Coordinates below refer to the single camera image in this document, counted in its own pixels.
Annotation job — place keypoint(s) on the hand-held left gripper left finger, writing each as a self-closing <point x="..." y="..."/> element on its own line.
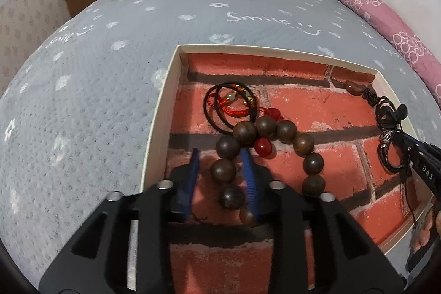
<point x="192" y="177"/>

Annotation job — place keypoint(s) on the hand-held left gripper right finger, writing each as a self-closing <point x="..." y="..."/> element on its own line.
<point x="249" y="183"/>

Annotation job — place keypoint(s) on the wooden tray with brick lining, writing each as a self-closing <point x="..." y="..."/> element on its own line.
<point x="310" y="104"/>

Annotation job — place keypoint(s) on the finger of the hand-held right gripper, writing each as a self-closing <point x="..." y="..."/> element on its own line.
<point x="422" y="156"/>

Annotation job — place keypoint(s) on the pink rolled quilt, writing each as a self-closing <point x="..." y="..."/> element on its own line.
<point x="379" y="15"/>

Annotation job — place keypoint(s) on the person's right hand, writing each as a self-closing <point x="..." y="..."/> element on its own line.
<point x="427" y="230"/>

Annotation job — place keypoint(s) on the grey dotted blanket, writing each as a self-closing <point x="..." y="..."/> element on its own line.
<point x="103" y="73"/>

